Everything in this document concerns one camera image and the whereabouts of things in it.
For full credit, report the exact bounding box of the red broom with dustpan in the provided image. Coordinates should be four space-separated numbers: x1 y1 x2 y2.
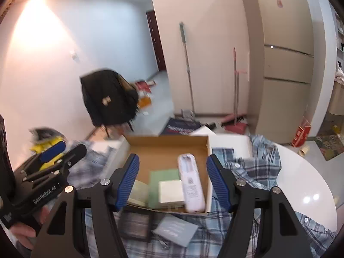
223 47 249 135

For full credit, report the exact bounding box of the grey bag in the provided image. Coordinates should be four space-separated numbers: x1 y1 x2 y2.
29 127 65 143

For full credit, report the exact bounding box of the cream notepad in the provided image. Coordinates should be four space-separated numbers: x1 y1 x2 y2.
127 180 149 205

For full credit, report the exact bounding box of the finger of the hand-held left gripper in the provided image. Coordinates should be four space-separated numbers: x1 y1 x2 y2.
23 144 87 184
40 141 67 165

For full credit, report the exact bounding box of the red box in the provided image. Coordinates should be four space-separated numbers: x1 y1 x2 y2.
134 80 157 95

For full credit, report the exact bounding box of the dark doormat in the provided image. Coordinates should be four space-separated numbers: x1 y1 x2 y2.
159 118 203 137

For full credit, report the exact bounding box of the shallow cardboard box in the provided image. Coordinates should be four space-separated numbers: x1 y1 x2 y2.
118 135 213 215

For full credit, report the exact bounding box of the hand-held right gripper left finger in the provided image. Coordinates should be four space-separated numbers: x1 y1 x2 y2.
30 153 140 258

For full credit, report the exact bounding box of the white remote control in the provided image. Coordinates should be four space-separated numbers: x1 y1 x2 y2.
177 153 206 213

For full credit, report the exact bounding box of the grey mop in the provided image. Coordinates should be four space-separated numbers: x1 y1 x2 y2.
179 22 197 119

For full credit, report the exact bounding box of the small grey box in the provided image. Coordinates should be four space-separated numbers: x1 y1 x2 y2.
151 214 199 248

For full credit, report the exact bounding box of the green card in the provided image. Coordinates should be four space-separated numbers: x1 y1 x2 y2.
149 168 180 209

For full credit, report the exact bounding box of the blue plaid shirt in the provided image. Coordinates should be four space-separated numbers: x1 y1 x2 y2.
68 134 336 258

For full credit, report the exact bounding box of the person's left hand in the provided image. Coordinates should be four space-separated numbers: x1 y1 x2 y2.
11 207 53 250

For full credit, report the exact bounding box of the patterned floor mat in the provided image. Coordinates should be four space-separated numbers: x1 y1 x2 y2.
315 134 344 162

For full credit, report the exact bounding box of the yellow box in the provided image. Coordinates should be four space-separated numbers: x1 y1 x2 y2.
30 137 66 171

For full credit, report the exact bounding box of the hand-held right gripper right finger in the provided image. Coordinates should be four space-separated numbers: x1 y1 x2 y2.
206 154 313 258

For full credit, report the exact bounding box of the small white box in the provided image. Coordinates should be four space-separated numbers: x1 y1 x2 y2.
158 180 186 204

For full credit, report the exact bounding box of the dark brown door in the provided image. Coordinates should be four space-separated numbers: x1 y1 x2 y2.
146 10 167 73

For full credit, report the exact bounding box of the beige refrigerator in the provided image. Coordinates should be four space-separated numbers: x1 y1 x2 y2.
251 0 335 143

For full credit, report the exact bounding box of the red carton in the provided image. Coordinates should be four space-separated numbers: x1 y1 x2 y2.
292 116 312 147

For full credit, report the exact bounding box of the dark rectangular box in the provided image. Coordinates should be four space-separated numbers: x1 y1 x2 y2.
119 212 153 243

